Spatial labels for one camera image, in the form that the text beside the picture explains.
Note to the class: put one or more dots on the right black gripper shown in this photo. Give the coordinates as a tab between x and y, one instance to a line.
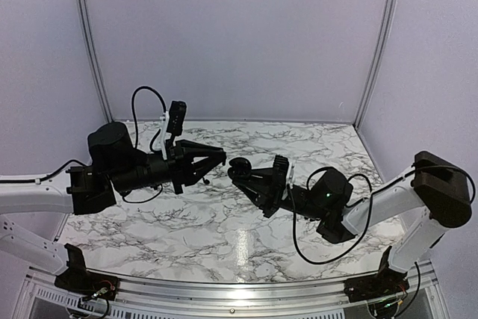
269	207

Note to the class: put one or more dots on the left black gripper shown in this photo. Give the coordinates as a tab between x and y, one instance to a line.
181	163

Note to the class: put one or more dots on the black round charging case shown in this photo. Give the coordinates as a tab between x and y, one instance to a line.
240	171

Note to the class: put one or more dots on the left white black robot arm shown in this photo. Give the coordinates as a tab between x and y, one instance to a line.
117	168

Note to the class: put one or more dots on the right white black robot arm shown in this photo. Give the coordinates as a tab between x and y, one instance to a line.
443	191

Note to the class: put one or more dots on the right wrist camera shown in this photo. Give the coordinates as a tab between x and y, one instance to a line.
284	175

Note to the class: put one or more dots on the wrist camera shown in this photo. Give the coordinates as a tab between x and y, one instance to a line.
284	175
171	126

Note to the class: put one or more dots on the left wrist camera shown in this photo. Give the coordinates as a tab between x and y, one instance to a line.
171	126

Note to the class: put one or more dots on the aluminium front rail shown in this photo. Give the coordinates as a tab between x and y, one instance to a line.
155	298

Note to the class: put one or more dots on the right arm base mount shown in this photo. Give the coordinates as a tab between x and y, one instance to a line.
383	283

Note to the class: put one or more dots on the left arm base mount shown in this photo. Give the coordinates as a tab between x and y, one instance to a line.
86	279

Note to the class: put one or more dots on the right corner aluminium post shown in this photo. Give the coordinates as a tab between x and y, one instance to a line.
373	72

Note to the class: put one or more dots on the corner aluminium post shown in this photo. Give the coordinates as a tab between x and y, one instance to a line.
373	72
93	61

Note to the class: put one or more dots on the left corner aluminium post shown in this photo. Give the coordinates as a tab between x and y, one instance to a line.
93	61

